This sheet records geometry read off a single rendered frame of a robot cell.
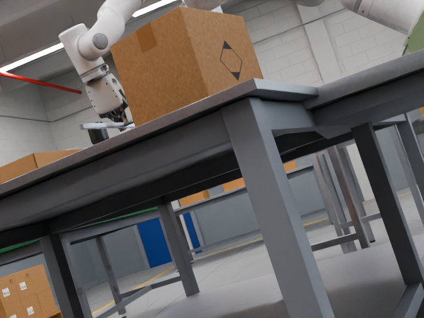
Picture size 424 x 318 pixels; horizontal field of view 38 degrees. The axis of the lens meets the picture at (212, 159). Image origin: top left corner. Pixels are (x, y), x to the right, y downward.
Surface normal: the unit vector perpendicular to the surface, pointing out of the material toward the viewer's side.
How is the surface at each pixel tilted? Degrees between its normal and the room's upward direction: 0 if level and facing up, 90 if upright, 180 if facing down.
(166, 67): 90
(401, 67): 90
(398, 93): 90
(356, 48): 90
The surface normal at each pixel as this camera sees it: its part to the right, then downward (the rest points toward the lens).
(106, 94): -0.23, 0.38
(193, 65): -0.54, 0.11
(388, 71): -0.24, 0.00
